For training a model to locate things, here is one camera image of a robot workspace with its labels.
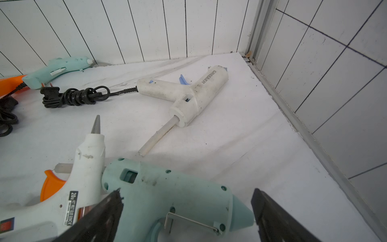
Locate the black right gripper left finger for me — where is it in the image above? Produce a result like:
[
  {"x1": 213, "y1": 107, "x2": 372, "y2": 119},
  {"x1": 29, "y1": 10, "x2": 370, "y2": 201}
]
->
[{"x1": 54, "y1": 189, "x2": 124, "y2": 242}]

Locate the large mint glue gun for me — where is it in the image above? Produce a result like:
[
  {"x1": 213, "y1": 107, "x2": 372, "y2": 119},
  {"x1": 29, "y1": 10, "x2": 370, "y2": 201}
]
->
[{"x1": 101, "y1": 158, "x2": 255, "y2": 242}]

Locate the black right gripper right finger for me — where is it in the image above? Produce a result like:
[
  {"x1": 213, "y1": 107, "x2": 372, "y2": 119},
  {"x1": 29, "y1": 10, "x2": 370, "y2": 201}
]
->
[{"x1": 251, "y1": 188, "x2": 320, "y2": 242}]

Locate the dirty white Greeler glue gun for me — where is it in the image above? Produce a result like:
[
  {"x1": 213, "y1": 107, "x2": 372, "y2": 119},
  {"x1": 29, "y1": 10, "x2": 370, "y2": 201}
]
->
[{"x1": 40, "y1": 65, "x2": 229, "y2": 157}]

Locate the white glue gun orange trigger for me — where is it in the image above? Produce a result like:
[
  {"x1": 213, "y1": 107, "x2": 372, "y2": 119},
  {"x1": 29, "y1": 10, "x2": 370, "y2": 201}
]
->
[{"x1": 1, "y1": 116, "x2": 105, "y2": 238}]

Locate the small mint glue gun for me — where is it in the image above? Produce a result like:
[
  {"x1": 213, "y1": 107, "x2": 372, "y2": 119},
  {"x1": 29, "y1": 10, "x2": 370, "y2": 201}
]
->
[{"x1": 22, "y1": 56, "x2": 95, "y2": 90}]

